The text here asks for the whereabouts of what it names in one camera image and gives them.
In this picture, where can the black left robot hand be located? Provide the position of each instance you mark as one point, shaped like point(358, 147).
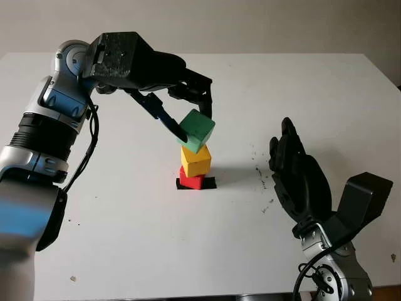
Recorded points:
point(169, 72)

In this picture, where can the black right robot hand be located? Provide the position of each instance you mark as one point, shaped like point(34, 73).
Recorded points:
point(304, 185)

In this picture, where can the green block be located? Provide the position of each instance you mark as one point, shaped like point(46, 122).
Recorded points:
point(199, 128)

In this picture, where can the yellow block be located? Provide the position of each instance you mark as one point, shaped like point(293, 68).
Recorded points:
point(195, 161)

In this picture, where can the red block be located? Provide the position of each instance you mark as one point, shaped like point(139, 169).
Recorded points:
point(191, 183)

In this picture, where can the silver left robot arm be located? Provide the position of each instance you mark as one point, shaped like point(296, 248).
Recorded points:
point(40, 156)

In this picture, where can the black tape strip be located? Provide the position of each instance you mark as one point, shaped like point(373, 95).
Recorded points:
point(210, 184)

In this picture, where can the dark robot torso edge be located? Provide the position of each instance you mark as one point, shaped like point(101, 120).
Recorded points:
point(260, 298)

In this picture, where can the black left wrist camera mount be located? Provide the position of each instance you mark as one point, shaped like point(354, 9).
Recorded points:
point(119, 59)

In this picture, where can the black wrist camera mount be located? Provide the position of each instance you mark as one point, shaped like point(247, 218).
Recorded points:
point(119, 59)
point(363, 200)

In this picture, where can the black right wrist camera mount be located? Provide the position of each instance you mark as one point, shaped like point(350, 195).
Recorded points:
point(363, 200)

